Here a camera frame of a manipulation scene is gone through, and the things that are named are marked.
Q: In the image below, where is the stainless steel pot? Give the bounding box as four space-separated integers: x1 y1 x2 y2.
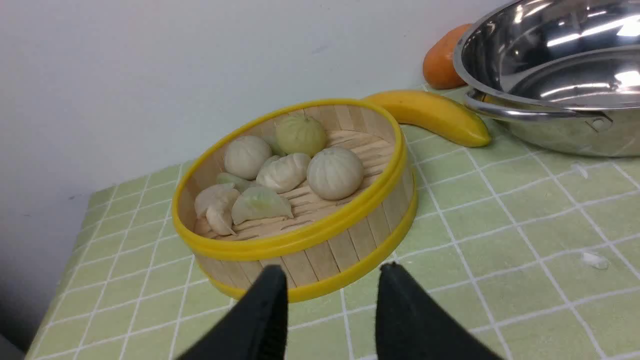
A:
453 0 640 157

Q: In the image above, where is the small green dumpling behind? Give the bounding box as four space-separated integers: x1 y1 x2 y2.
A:
215 172 258 194

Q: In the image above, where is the orange fruit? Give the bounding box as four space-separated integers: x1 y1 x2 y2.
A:
422 23 471 91

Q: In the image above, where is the white round bun right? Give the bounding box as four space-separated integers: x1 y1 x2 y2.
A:
306 146 365 201

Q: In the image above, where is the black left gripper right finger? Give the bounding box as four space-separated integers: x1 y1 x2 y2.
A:
375 262 501 360

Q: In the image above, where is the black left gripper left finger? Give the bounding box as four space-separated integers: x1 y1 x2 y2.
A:
178 265 289 360

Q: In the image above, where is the white dumpling left front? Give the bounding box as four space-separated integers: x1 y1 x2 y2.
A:
194 183 241 236

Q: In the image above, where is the green checkered tablecloth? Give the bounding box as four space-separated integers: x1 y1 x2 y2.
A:
26 120 640 360

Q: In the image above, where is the greenish round bun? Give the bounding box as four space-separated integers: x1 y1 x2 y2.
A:
275 115 327 157

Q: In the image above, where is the white round bun left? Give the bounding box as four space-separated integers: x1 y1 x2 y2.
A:
223 136 273 181

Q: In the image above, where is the yellow banana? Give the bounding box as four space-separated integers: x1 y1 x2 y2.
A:
364 89 492 148

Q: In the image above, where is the bamboo steamer basket yellow rim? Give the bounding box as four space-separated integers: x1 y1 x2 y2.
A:
171 98 418 302

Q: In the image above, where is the white pleated dumpling centre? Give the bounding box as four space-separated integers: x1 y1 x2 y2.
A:
254 153 311 194

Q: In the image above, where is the greenish dumpling front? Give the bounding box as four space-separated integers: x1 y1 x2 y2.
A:
231 186 294 225

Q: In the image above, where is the white round bun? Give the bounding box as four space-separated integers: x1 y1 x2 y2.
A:
306 146 365 201
223 136 273 181

